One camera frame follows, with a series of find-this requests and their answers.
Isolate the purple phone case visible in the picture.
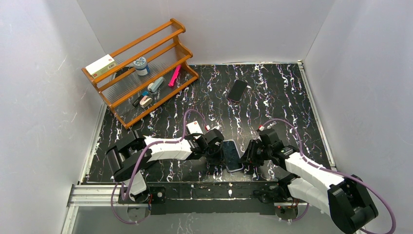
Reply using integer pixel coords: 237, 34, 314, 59
223, 139, 244, 174

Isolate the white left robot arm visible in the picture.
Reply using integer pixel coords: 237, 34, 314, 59
106, 129, 224, 201

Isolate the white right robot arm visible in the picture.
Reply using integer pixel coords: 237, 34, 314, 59
240, 129, 378, 234

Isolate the black phone far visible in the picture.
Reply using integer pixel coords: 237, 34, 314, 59
226, 79, 248, 103

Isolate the white red small box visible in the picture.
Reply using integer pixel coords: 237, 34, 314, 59
186, 121, 203, 134

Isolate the black front base bar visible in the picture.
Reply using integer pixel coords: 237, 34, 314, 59
115, 181, 299, 219

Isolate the pink marker pen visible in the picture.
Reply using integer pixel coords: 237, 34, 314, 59
168, 65, 181, 87

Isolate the orange wooden shelf rack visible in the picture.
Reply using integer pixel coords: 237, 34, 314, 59
82, 18, 199, 129

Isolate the blue white round jar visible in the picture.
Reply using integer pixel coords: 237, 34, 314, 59
133, 57, 150, 76

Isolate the white cardboard box on shelf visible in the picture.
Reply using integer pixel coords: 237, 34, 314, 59
86, 54, 117, 78

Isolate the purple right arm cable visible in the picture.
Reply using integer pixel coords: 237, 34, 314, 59
263, 118, 397, 234

